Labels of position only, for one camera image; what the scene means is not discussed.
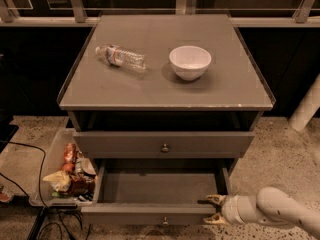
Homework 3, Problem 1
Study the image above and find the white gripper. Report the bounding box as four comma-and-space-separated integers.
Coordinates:
203, 194, 261, 225

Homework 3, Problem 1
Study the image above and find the grey drawer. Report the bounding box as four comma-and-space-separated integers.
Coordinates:
74, 131, 254, 159
81, 159, 230, 226

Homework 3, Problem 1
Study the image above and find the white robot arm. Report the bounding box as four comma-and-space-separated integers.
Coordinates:
203, 74, 320, 240

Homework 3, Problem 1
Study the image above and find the grey drawer cabinet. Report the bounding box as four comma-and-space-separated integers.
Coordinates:
56, 13, 277, 172

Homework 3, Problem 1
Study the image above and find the grey top drawer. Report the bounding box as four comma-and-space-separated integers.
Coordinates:
74, 131, 254, 159

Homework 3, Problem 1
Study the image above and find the brown snack bag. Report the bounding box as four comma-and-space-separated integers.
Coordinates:
67, 175, 95, 196

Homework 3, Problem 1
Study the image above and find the white bowl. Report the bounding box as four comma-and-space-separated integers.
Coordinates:
169, 46, 212, 81

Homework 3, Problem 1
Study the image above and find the clear plastic storage bin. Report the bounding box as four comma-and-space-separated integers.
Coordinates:
29, 128, 97, 208

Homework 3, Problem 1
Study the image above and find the yellow chip bag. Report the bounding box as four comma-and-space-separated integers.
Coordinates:
43, 171, 71, 192

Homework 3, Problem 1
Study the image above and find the clear plastic water bottle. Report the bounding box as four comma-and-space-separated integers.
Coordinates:
95, 44, 147, 73

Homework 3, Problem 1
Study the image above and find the metal window railing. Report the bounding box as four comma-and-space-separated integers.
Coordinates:
0, 0, 320, 28

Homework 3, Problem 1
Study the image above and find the red white object at edge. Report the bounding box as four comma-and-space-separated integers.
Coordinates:
0, 184, 14, 203

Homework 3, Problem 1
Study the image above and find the black device on floor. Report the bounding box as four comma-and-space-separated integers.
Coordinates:
0, 109, 19, 153

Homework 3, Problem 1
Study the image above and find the black cable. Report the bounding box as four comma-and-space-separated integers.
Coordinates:
0, 139, 93, 240

